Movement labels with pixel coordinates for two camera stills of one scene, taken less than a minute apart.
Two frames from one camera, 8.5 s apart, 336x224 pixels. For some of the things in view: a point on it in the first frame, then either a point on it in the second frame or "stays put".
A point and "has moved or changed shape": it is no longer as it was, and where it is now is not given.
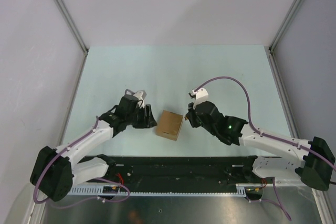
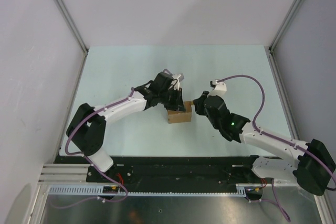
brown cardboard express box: x=169 y=125 has moved or changed shape
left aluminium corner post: x=64 y=10 stays put
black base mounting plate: x=182 y=174 stays put
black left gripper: x=148 y=121 → x=178 y=104
